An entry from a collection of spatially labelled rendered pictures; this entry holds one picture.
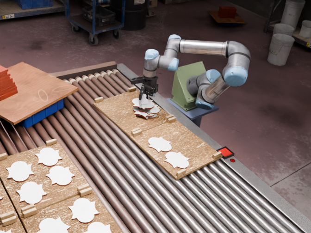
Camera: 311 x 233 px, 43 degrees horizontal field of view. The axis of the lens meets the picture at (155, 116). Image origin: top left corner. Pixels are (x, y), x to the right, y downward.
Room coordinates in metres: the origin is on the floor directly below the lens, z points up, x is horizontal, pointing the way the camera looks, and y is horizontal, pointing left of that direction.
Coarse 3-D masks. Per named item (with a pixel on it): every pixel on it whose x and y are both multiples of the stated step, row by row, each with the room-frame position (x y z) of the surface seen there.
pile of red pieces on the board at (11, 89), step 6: (0, 66) 1.93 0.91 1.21; (0, 72) 1.87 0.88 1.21; (6, 72) 1.90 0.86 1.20; (0, 78) 1.86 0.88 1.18; (6, 78) 1.89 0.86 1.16; (0, 84) 1.85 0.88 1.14; (6, 84) 1.89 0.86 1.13; (12, 84) 1.92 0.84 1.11; (0, 90) 1.84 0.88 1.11; (6, 90) 1.88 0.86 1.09; (12, 90) 1.91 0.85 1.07; (0, 96) 1.84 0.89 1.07; (6, 96) 1.87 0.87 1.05
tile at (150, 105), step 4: (132, 100) 2.06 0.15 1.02; (136, 100) 2.06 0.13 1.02; (148, 100) 2.08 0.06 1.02; (152, 100) 2.08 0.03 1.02; (136, 104) 2.01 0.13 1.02; (144, 104) 2.02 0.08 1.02; (148, 104) 2.03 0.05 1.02; (152, 104) 2.03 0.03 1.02; (144, 108) 1.98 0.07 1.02; (148, 108) 1.99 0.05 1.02
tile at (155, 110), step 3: (156, 105) 2.10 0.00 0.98; (138, 108) 2.05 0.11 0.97; (153, 108) 2.06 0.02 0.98; (156, 108) 2.06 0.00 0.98; (141, 111) 2.02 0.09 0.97; (144, 111) 2.01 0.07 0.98; (147, 111) 2.01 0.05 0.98; (150, 111) 2.02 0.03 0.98; (153, 111) 2.02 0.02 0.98; (156, 111) 2.03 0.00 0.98
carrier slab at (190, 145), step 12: (144, 132) 1.85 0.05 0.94; (156, 132) 1.87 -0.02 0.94; (168, 132) 1.88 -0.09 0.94; (180, 132) 1.90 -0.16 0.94; (192, 132) 1.91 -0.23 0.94; (144, 144) 1.74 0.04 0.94; (180, 144) 1.78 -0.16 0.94; (192, 144) 1.80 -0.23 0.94; (204, 144) 1.81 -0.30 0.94; (156, 156) 1.65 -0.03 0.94; (192, 156) 1.69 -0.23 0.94; (204, 156) 1.70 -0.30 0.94; (168, 168) 1.56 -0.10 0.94; (192, 168) 1.59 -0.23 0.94
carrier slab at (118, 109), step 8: (120, 96) 2.22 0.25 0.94; (128, 96) 2.23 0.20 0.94; (136, 96) 2.24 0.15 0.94; (96, 104) 2.08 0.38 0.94; (104, 104) 2.09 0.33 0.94; (112, 104) 2.10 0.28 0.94; (120, 104) 2.12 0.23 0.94; (128, 104) 2.13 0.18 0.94; (104, 112) 2.00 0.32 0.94; (112, 112) 2.02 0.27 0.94; (120, 112) 2.03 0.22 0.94; (128, 112) 2.04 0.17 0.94; (160, 112) 2.08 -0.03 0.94; (112, 120) 1.93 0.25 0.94; (120, 120) 1.94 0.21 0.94; (128, 120) 1.95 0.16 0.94; (136, 120) 1.96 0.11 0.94; (144, 120) 1.98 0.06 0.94; (152, 120) 1.99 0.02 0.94; (160, 120) 2.00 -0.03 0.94; (120, 128) 1.87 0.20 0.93; (128, 128) 1.87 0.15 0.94; (144, 128) 1.89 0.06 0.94
